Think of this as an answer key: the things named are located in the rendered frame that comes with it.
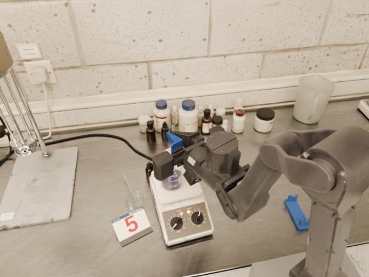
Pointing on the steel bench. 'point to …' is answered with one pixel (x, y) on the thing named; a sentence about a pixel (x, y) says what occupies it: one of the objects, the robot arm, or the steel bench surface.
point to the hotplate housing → (178, 208)
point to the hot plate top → (162, 195)
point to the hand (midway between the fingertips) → (177, 140)
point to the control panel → (188, 228)
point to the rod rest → (297, 212)
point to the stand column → (29, 112)
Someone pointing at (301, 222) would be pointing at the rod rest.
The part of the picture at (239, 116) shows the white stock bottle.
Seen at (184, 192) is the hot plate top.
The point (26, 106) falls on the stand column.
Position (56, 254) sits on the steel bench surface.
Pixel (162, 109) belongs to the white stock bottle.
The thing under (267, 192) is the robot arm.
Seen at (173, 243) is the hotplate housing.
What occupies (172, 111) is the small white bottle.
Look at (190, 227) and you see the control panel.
